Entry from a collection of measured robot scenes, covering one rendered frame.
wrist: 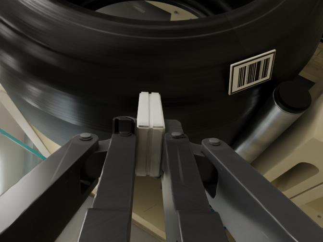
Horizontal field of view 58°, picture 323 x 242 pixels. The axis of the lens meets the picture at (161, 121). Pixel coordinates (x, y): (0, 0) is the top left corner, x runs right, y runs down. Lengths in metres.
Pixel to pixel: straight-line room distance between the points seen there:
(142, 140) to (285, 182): 0.39
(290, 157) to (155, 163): 0.28
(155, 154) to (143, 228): 0.92
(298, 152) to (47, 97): 0.31
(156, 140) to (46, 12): 0.25
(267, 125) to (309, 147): 0.06
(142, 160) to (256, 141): 0.31
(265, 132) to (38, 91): 0.30
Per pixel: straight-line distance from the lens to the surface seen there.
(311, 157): 0.40
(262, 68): 0.36
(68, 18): 0.36
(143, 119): 0.16
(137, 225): 1.07
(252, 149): 0.48
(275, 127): 0.41
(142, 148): 0.15
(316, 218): 0.81
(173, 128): 0.17
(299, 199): 0.51
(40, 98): 0.39
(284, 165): 0.44
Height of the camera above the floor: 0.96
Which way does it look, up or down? 10 degrees up
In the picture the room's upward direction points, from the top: 61 degrees counter-clockwise
